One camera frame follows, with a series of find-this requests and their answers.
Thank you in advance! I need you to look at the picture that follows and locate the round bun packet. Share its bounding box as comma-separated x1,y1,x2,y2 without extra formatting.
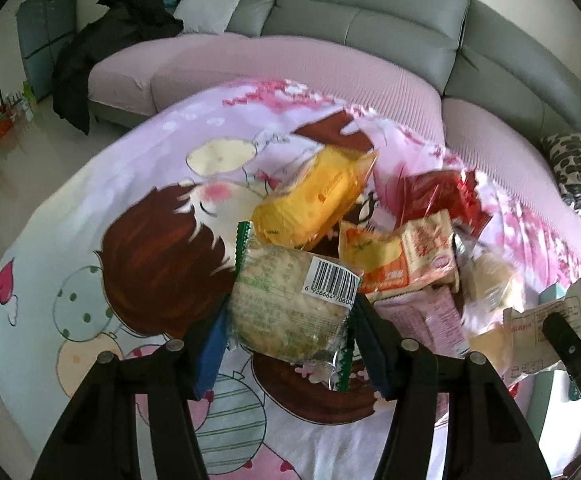
458,250,526,322

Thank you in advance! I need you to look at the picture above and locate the green and beige snack packet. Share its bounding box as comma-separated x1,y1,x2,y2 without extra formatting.
503,277,581,387

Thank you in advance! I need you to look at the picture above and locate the pale yellow cake packet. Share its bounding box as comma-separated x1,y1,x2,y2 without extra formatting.
469,322,515,377

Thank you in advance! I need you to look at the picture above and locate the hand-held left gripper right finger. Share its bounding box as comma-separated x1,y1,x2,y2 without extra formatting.
353,292,554,480

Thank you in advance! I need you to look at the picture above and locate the pink sofa cover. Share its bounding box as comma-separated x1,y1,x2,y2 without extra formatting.
88,30,581,271

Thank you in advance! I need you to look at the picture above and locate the black and white patterned cushion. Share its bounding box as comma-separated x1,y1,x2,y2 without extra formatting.
541,132,581,217

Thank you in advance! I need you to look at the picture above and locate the pink snack packet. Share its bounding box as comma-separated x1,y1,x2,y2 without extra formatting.
378,285,471,358

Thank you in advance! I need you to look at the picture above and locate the light grey pillow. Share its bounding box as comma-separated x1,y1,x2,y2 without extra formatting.
173,0,257,36

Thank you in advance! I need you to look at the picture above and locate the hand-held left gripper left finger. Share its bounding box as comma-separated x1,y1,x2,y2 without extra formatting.
30,292,232,480

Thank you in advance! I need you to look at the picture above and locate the orange toy basket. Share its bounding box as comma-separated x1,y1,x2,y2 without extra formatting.
0,105,18,140

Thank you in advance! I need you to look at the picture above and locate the black jacket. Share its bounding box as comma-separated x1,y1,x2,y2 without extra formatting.
52,0,204,136

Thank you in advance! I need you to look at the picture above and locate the printed blanket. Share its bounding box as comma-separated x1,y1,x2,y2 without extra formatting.
0,77,581,480

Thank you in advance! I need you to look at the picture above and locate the orange and cream snack packet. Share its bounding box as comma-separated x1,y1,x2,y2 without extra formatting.
339,210,461,296

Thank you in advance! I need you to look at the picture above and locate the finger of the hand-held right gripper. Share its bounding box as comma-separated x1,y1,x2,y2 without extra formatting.
542,312,581,411

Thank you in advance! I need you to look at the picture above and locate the yellow snack packet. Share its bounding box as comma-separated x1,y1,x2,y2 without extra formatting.
251,144,379,251

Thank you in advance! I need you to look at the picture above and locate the grey sofa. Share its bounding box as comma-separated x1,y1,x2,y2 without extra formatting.
88,0,581,136

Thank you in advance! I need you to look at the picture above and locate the green-edged rice cracker packet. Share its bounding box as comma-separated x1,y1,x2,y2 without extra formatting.
226,221,364,392

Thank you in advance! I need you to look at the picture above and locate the red foil snack packet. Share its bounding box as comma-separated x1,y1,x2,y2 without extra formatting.
399,169,494,241

